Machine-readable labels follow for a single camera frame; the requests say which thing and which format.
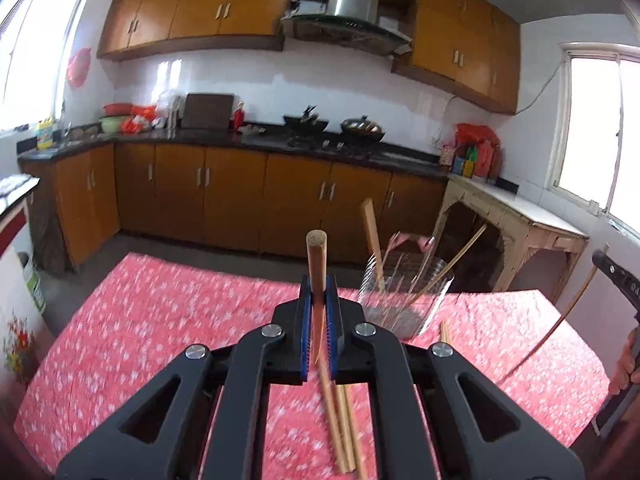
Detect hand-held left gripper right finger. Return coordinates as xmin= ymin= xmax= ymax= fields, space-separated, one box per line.
xmin=325 ymin=275 xmax=586 ymax=480

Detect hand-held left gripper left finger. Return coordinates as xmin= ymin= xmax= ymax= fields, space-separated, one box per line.
xmin=54 ymin=276 xmax=314 ymax=480

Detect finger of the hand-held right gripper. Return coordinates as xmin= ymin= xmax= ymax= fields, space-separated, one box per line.
xmin=592 ymin=250 xmax=640 ymax=312

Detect steel wire utensil holder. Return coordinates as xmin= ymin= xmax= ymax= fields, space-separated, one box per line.
xmin=357 ymin=231 xmax=456 ymax=341

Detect person's right hand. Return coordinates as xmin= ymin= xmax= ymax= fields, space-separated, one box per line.
xmin=608 ymin=331 xmax=640 ymax=396

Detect worn white side table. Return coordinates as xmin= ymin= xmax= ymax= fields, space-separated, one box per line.
xmin=432 ymin=172 xmax=591 ymax=302

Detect tall white-framed window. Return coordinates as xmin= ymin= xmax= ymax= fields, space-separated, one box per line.
xmin=550 ymin=42 xmax=640 ymax=227

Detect wooden base cabinets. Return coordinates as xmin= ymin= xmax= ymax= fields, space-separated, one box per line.
xmin=20 ymin=141 xmax=448 ymax=268

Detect red floral tablecloth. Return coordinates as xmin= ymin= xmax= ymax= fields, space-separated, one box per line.
xmin=14 ymin=252 xmax=626 ymax=480

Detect large red oil bottle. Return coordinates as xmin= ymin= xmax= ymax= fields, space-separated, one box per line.
xmin=488 ymin=144 xmax=504 ymax=184
xmin=475 ymin=141 xmax=494 ymax=179

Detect black gas stove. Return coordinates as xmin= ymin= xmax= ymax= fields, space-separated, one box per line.
xmin=285 ymin=131 xmax=353 ymax=154

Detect crumpled red plastic bag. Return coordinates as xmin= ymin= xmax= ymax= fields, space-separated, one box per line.
xmin=455 ymin=122 xmax=501 ymax=147

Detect black stone countertop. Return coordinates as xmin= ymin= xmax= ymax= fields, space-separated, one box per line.
xmin=17 ymin=122 xmax=451 ymax=179

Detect dark pot with lid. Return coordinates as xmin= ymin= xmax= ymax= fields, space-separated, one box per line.
xmin=340 ymin=116 xmax=387 ymax=142

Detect black wok with spatula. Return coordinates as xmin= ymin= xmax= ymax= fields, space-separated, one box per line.
xmin=282 ymin=105 xmax=331 ymax=134

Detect dark brown cutting board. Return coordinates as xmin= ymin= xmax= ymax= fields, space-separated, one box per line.
xmin=180 ymin=93 xmax=236 ymax=130

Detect white plastic bag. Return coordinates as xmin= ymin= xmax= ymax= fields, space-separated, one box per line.
xmin=154 ymin=89 xmax=181 ymax=127

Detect red plastic bag with print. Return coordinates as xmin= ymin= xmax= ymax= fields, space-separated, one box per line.
xmin=122 ymin=105 xmax=157 ymax=135

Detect dark mottled panel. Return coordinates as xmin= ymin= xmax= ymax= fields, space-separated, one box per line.
xmin=29 ymin=189 xmax=69 ymax=277

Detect green white plastic jug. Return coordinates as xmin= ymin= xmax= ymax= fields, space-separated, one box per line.
xmin=17 ymin=252 xmax=47 ymax=314

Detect green basin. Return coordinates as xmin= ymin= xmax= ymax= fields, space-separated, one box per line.
xmin=98 ymin=115 xmax=134 ymax=135

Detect tiled counter with flower decal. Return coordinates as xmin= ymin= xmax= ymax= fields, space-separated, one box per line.
xmin=0 ymin=174 xmax=56 ymax=387

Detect white rag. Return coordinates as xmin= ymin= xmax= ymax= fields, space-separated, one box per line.
xmin=0 ymin=175 xmax=39 ymax=197

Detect yellow detergent bottle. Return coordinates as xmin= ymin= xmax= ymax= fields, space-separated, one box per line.
xmin=36 ymin=116 xmax=56 ymax=150

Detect steel range hood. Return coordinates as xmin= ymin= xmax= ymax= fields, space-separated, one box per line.
xmin=280 ymin=0 xmax=414 ymax=57

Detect hanging red plastic bag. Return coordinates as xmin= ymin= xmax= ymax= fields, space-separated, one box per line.
xmin=66 ymin=48 xmax=94 ymax=89

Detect wide white-framed window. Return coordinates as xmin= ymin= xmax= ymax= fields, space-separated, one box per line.
xmin=0 ymin=0 xmax=94 ymax=134

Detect white power cable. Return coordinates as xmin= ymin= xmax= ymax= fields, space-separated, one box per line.
xmin=430 ymin=59 xmax=567 ymax=144

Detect wooden wall cabinet unit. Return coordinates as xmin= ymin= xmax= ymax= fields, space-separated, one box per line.
xmin=96 ymin=0 xmax=297 ymax=62
xmin=392 ymin=0 xmax=523 ymax=116

